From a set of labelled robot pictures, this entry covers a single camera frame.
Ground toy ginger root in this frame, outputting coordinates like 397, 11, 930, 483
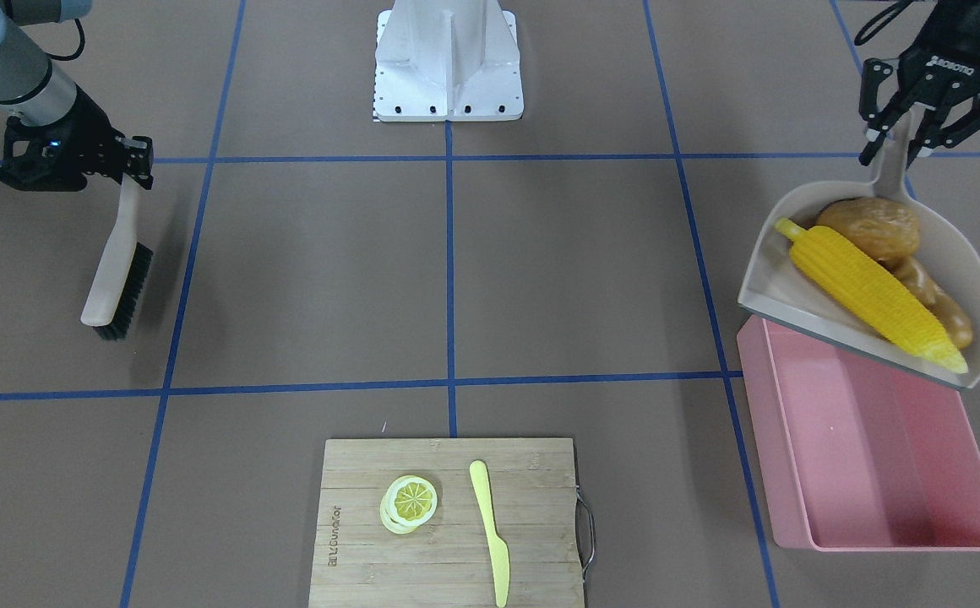
884, 257, 974, 350

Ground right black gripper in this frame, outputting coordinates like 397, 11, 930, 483
0, 88, 155, 192

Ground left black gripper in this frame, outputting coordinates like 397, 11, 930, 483
858, 27, 980, 166

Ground bamboo cutting board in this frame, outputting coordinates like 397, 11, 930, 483
308, 437, 585, 607

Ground yellow plastic knife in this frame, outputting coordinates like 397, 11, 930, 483
468, 459, 512, 607

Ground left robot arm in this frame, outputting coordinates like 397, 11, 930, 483
858, 1, 980, 166

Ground lemon slices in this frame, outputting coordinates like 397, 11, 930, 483
378, 475, 438, 535

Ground toy corn cob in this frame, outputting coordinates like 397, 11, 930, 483
773, 218, 968, 374

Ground beige dustpan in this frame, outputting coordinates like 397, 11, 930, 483
738, 108, 980, 390

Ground beige hand brush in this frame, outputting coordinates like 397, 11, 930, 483
80, 176, 154, 341

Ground toy potato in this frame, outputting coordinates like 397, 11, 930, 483
815, 197, 920, 262

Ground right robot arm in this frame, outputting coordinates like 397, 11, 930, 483
0, 1, 154, 192

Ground pink plastic bin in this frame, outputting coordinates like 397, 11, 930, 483
737, 316, 980, 551

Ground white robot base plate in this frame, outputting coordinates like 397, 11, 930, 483
372, 1, 525, 122

